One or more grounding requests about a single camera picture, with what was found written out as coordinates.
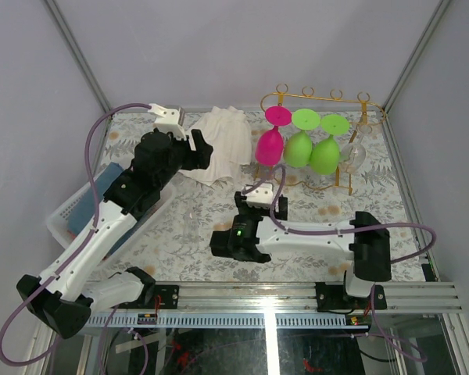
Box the magenta plastic wine glass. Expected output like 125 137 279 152
255 105 292 166

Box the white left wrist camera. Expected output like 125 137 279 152
148 103 187 141

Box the clear wine glass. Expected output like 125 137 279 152
338 123 375 174

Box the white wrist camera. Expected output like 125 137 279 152
148 103 187 141
242 182 274 209

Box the white pleated cloth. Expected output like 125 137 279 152
181 106 252 186

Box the aluminium front rail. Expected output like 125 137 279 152
61 282 463 338

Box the white plastic basket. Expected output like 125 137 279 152
47 166 177 270

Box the purple cable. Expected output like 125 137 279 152
242 163 438 363
0 102 152 366

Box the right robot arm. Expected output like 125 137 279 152
209 187 392 309

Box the green plastic wine glass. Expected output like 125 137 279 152
309 114 350 175
283 109 320 168

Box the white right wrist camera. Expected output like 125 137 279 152
242 182 274 209

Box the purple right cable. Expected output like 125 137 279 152
242 163 438 363

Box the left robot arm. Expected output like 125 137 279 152
16 130 213 339

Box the blue folded towel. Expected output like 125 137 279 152
66 162 141 255

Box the gold wire wine glass rack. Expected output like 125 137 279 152
260 84 387 195

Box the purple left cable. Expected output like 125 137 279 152
0 102 152 366

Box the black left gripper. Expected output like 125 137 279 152
156 129 212 190

